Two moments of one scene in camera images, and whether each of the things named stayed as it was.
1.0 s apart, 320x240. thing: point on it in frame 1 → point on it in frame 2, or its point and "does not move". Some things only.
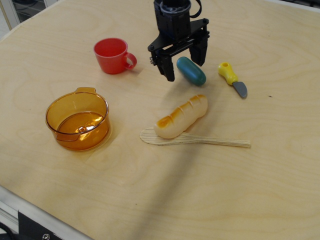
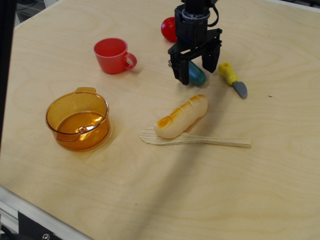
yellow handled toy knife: [225, 69] does not move
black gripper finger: [198, 52] → [210, 60]
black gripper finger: [166, 67] → [181, 70]
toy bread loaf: [182, 118] does not move
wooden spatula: [148, 136] does not move
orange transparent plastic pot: [80, 120] does not move
